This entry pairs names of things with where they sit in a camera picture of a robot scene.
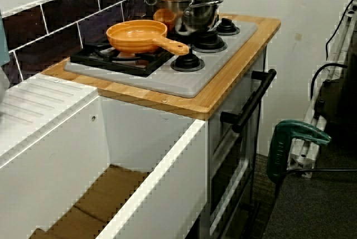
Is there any stainless steel pot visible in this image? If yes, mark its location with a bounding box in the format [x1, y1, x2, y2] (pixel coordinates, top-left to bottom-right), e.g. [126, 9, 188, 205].
[141, 0, 224, 38]

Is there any orange plastic frying pan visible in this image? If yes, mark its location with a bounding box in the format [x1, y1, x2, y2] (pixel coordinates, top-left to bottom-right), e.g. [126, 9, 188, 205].
[105, 19, 190, 56]

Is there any black stove knob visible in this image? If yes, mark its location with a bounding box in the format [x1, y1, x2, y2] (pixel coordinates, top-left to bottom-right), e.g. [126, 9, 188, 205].
[190, 30, 227, 53]
[170, 49, 205, 72]
[215, 17, 240, 36]

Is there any grey stove top panel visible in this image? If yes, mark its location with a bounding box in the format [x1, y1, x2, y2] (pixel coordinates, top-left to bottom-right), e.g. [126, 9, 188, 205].
[64, 20, 258, 98]

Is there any wooden stove countertop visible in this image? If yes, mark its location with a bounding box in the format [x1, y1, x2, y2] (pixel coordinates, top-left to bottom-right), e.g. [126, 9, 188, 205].
[41, 13, 281, 120]

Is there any black burner grate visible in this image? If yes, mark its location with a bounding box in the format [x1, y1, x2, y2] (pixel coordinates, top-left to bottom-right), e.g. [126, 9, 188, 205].
[69, 18, 220, 77]

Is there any dark tile backsplash panel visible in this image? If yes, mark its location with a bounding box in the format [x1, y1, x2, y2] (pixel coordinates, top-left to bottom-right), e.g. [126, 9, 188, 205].
[0, 0, 182, 86]

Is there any white toy oven front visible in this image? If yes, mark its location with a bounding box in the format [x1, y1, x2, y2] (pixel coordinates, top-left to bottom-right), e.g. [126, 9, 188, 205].
[206, 46, 268, 239]

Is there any teal box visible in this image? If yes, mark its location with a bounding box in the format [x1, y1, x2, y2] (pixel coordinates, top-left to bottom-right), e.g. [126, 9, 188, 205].
[0, 18, 11, 67]

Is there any green clamp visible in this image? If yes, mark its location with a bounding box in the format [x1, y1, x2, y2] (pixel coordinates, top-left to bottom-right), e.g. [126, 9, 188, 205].
[266, 119, 332, 181]

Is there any black equipment box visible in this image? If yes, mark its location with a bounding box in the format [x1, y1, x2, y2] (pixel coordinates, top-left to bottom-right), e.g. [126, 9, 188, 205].
[315, 55, 357, 145]

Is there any brown cardboard sheet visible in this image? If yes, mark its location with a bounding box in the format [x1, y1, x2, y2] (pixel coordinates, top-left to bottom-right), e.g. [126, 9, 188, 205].
[29, 163, 151, 239]

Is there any white toy sink basin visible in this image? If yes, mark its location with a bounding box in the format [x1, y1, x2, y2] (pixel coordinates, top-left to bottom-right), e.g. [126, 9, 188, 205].
[0, 73, 209, 239]

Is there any black oven door handle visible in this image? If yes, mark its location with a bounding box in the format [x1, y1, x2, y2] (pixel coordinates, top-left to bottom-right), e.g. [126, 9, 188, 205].
[219, 68, 277, 133]

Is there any black cable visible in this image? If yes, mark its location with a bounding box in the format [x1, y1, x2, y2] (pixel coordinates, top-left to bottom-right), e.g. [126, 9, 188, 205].
[274, 168, 357, 195]
[310, 62, 348, 103]
[325, 0, 357, 59]

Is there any aluminium frame rail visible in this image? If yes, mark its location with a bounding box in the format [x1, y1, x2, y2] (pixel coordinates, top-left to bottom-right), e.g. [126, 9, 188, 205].
[287, 0, 357, 178]

